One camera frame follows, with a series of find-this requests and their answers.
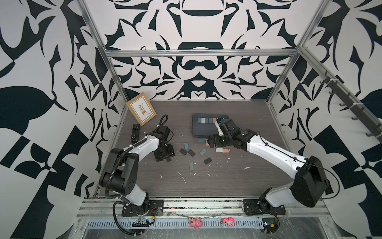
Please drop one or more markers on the small circuit board right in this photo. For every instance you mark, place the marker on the small circuit board right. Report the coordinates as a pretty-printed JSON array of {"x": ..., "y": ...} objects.
[{"x": 270, "y": 227}]

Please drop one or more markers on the dark grey storage tray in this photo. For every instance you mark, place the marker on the dark grey storage tray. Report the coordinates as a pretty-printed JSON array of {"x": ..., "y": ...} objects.
[{"x": 200, "y": 130}]

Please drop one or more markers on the black eraser pair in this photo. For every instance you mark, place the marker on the black eraser pair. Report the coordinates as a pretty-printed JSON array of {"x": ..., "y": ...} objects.
[
  {"x": 192, "y": 153},
  {"x": 183, "y": 151}
]

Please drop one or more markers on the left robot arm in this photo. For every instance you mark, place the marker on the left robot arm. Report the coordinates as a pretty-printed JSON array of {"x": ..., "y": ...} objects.
[{"x": 120, "y": 171}]

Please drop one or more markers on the black wall hook rail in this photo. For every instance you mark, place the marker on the black wall hook rail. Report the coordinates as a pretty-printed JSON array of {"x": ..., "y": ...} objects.
[{"x": 350, "y": 102}]

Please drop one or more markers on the wooden picture frame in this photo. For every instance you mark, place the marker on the wooden picture frame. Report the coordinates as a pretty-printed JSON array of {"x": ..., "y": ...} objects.
[{"x": 141, "y": 108}]

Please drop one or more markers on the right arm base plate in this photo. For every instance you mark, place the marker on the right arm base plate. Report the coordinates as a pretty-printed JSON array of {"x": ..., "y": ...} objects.
[{"x": 253, "y": 207}]

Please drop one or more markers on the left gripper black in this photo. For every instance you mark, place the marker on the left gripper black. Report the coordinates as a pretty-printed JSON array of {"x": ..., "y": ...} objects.
[{"x": 170, "y": 153}]

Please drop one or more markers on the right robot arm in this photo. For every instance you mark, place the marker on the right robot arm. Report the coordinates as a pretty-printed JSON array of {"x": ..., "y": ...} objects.
[{"x": 308, "y": 175}]

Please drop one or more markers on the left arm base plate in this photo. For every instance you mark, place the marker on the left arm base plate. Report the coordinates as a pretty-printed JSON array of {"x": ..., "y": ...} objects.
[{"x": 148, "y": 208}]

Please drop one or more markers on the pink toy left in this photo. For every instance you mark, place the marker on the pink toy left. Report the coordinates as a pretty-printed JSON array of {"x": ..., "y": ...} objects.
[{"x": 195, "y": 223}]

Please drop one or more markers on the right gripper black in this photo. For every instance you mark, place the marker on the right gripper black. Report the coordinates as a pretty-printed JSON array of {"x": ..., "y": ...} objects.
[{"x": 216, "y": 142}]

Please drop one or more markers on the black remote control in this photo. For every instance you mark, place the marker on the black remote control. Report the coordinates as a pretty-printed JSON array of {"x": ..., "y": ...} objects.
[{"x": 135, "y": 133}]

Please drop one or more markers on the small circuit board left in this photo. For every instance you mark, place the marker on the small circuit board left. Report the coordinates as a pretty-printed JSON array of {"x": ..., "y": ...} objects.
[{"x": 143, "y": 222}]

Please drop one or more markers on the pink toy right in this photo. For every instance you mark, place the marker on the pink toy right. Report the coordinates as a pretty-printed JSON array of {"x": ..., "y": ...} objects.
[{"x": 228, "y": 222}]

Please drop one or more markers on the pink toy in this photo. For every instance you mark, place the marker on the pink toy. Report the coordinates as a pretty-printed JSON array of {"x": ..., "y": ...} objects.
[
  {"x": 195, "y": 223},
  {"x": 228, "y": 222}
]

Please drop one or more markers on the grey-blue eraser centre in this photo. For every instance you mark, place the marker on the grey-blue eraser centre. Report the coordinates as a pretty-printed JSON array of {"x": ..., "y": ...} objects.
[{"x": 203, "y": 152}]

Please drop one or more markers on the small circuit board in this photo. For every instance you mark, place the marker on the small circuit board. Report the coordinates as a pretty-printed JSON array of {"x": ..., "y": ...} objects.
[
  {"x": 270, "y": 227},
  {"x": 143, "y": 222}
]

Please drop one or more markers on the white slotted cable duct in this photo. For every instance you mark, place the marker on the white slotted cable duct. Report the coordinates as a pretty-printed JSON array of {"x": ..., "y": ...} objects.
[{"x": 176, "y": 223}]

